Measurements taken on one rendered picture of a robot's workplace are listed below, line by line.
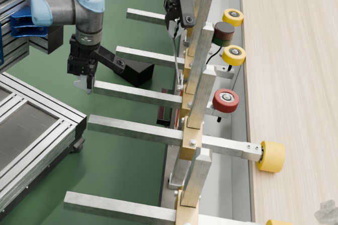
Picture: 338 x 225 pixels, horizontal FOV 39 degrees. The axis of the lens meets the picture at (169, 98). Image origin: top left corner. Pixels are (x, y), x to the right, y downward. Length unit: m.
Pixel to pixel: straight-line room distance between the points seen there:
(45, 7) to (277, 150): 0.71
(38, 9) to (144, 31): 2.03
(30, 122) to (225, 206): 1.08
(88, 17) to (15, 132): 1.04
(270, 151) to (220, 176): 0.40
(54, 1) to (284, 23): 0.99
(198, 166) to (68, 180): 1.39
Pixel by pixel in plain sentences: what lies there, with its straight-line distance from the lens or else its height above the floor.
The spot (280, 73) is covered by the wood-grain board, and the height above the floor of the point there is 0.90.
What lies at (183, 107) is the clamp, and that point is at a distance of 1.45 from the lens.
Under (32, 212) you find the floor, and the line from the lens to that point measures 2.22.
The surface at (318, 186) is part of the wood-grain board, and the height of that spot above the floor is 0.90.
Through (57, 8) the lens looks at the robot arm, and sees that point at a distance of 1.29.
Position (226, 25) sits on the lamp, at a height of 1.13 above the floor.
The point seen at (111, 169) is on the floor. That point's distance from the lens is 2.37.
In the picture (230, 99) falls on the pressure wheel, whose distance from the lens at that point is 1.48.
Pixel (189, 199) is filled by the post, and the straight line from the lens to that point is 1.07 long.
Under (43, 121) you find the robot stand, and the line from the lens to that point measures 2.28.
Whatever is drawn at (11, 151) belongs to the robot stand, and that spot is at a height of 0.21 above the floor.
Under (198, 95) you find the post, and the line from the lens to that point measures 1.18.
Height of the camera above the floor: 1.85
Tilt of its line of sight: 42 degrees down
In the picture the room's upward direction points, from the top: 13 degrees clockwise
